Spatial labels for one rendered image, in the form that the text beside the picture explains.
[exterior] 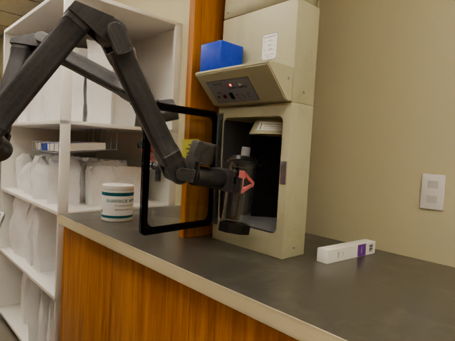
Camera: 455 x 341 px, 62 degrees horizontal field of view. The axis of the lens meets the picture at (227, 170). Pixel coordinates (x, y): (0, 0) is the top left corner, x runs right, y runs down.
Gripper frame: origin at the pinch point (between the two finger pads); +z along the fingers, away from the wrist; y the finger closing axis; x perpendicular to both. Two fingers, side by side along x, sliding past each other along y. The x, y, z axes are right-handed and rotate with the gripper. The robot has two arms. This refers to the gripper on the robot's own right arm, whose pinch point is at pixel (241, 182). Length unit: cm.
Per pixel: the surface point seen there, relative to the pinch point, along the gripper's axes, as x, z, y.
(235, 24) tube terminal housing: -53, -2, 12
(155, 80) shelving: -56, 42, 127
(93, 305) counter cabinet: 55, -15, 53
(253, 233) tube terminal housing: 15.6, 6.5, -2.5
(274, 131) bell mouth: -17.4, 5.9, -5.6
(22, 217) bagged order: 43, -7, 180
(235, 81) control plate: -30.2, -7.6, 1.4
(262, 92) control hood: -27.4, -3.7, -6.9
